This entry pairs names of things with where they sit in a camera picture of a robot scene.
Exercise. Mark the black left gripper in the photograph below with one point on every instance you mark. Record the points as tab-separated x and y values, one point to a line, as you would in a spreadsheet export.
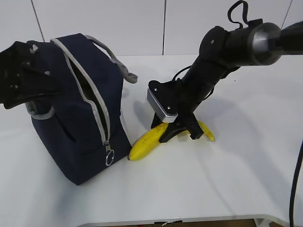
19	82

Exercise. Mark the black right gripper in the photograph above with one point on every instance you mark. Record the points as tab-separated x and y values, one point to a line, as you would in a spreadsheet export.
181	96

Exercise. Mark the yellow banana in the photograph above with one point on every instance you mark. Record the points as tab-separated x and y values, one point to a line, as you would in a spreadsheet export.
150	140

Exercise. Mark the navy blue lunch bag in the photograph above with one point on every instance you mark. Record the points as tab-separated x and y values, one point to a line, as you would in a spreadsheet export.
81	127

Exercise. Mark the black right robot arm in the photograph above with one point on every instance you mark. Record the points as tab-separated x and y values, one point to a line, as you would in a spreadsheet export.
221	52

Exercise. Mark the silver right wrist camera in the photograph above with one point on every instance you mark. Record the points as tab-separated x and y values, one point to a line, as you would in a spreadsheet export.
159	110

